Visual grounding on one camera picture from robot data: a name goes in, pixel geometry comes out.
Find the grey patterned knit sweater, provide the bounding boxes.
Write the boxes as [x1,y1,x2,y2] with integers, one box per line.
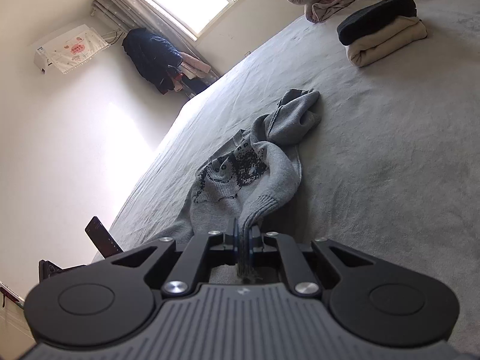
[156,88,321,281]

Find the covered wall air conditioner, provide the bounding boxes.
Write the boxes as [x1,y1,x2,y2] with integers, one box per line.
[33,24,110,74]

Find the grey star curtain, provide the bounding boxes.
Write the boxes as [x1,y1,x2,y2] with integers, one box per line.
[92,0,208,64]

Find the pink hanging clothes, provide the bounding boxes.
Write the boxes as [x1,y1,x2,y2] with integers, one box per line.
[177,52,216,94]

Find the folded black garment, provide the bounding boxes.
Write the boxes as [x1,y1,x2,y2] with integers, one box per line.
[337,0,416,46]

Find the grey bed sheet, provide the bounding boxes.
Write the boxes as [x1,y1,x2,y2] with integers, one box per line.
[110,0,479,353]

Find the dark hanging jacket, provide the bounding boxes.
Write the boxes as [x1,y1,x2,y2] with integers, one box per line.
[122,28,183,94]

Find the folded cream garment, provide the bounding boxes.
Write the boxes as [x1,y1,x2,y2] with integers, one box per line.
[346,16,428,68]

